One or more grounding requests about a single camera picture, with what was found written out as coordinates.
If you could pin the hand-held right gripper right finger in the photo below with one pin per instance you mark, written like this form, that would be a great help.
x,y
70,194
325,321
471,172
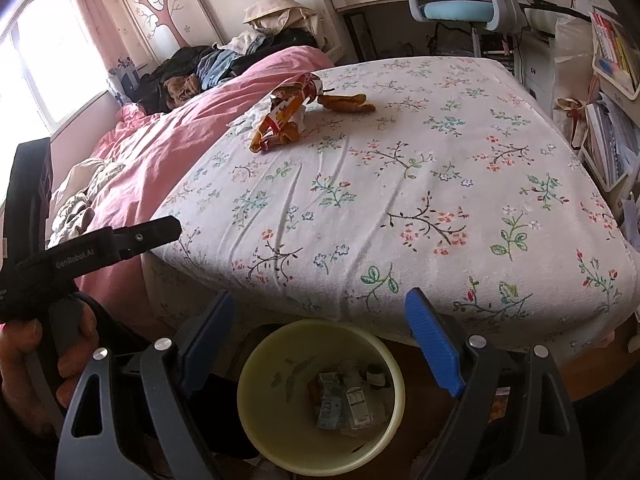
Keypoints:
x,y
432,345

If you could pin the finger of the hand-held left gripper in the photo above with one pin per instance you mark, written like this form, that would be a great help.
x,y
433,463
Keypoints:
x,y
150,234

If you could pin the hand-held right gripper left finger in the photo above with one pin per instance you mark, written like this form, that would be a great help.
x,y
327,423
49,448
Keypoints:
x,y
210,340

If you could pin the pale yellow trash bin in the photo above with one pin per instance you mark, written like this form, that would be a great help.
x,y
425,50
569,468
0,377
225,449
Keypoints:
x,y
270,360

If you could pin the clear plastic bottle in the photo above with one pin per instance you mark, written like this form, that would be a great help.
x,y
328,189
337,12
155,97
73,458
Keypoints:
x,y
360,405

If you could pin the light blue snack bag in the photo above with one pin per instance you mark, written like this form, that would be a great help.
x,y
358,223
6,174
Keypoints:
x,y
330,402

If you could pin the red snack bag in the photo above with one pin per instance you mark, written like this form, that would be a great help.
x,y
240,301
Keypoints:
x,y
282,110

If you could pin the orange wrapper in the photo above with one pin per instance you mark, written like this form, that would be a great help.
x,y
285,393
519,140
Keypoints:
x,y
347,102

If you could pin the person's left hand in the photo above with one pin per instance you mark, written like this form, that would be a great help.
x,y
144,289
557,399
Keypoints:
x,y
20,360

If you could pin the cream garment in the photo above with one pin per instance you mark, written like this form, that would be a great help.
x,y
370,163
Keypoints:
x,y
82,195

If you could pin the pink blanket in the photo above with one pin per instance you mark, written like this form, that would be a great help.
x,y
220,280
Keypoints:
x,y
200,125

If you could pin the brown cloth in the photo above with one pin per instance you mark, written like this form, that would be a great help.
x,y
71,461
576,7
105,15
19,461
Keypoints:
x,y
182,90

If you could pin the black jacket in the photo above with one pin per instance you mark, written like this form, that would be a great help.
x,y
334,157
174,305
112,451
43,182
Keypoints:
x,y
170,62

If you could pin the blue denim garment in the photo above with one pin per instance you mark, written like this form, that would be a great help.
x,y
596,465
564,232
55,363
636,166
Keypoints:
x,y
215,67

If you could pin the window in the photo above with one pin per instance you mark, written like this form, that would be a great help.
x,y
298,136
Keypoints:
x,y
45,50

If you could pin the white garment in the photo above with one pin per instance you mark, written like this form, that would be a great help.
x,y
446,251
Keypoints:
x,y
242,42

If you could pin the pink curtain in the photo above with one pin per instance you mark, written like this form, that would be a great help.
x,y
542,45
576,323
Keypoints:
x,y
90,10

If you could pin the black garment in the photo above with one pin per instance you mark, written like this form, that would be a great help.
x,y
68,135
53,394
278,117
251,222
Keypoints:
x,y
295,40

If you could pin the beige bag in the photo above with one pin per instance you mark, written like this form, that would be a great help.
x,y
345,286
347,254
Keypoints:
x,y
280,12

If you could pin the white drawer cabinet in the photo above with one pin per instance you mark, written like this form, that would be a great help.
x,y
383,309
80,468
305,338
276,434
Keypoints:
x,y
537,70

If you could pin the translucent plastic bag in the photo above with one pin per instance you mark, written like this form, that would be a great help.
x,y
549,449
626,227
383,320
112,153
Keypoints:
x,y
570,55

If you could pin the blue grey office chair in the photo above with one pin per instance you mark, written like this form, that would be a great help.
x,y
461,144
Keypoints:
x,y
450,10

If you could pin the white bookshelf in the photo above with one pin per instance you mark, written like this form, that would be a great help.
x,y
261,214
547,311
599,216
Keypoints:
x,y
617,60

